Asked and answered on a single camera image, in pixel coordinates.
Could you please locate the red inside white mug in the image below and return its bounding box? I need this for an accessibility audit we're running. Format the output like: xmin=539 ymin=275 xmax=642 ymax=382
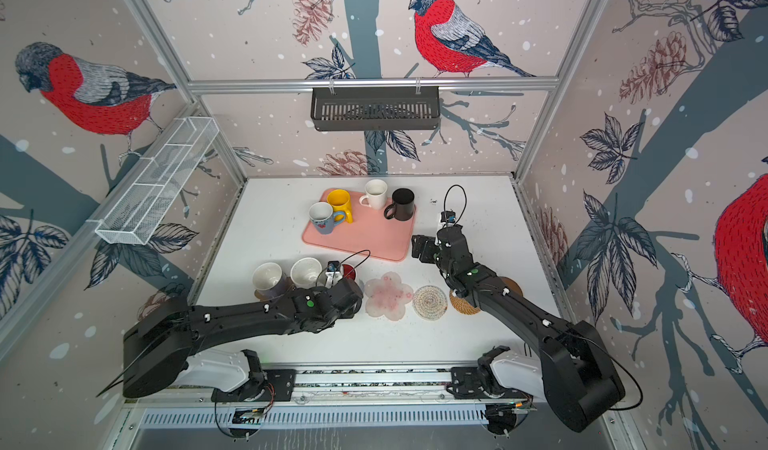
xmin=341 ymin=263 xmax=357 ymax=281

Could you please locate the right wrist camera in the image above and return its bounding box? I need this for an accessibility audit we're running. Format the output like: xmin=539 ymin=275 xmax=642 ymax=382
xmin=439 ymin=210 xmax=457 ymax=227

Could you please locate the blue patterned mug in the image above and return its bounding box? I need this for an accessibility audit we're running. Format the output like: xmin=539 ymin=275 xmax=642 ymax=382
xmin=308 ymin=202 xmax=346 ymax=235

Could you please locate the dark wooden round coaster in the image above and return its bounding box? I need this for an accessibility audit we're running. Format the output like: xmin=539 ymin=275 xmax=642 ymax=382
xmin=501 ymin=277 xmax=524 ymax=297

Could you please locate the yellow mug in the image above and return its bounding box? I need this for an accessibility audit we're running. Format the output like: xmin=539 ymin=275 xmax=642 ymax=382
xmin=327 ymin=189 xmax=354 ymax=223

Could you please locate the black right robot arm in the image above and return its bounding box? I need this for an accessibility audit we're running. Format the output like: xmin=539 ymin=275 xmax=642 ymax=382
xmin=411 ymin=225 xmax=626 ymax=432

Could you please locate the black hanging wire basket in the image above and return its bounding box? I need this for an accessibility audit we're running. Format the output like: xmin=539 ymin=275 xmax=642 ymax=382
xmin=310 ymin=86 xmax=441 ymax=132

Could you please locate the cream mug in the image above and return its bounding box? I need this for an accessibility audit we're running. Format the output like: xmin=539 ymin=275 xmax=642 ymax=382
xmin=359 ymin=179 xmax=388 ymax=210

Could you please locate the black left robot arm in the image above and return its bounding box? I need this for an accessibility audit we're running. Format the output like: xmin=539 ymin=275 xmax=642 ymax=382
xmin=105 ymin=278 xmax=363 ymax=399

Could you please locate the white wire mesh shelf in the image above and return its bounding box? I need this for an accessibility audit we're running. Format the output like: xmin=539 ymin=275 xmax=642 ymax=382
xmin=95 ymin=116 xmax=219 ymax=245

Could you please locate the black mug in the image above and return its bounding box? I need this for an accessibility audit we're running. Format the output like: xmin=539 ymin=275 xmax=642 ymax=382
xmin=383 ymin=188 xmax=415 ymax=221

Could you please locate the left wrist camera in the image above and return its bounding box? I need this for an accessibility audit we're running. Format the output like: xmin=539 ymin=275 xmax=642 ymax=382
xmin=324 ymin=261 xmax=343 ymax=288

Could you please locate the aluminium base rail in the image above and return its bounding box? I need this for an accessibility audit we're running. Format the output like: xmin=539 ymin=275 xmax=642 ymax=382
xmin=139 ymin=365 xmax=546 ymax=438

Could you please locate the lavender mug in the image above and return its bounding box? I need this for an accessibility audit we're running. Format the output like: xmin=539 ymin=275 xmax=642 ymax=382
xmin=252 ymin=262 xmax=291 ymax=301

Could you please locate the rattan round woven coaster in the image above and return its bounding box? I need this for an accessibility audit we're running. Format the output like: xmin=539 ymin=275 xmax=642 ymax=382
xmin=449 ymin=294 xmax=480 ymax=315

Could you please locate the pink flower shaped coaster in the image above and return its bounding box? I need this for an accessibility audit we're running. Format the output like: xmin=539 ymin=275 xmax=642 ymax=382
xmin=363 ymin=272 xmax=414 ymax=321

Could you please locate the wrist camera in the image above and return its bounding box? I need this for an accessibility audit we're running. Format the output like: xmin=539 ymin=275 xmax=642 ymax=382
xmin=439 ymin=210 xmax=457 ymax=227
xmin=324 ymin=261 xmax=343 ymax=288

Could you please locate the pink tray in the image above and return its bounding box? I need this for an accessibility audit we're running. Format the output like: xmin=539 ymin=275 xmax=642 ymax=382
xmin=301 ymin=190 xmax=415 ymax=262

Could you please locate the multicolour zigzag woven coaster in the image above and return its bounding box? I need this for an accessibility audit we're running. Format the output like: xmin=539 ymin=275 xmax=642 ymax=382
xmin=412 ymin=285 xmax=448 ymax=321

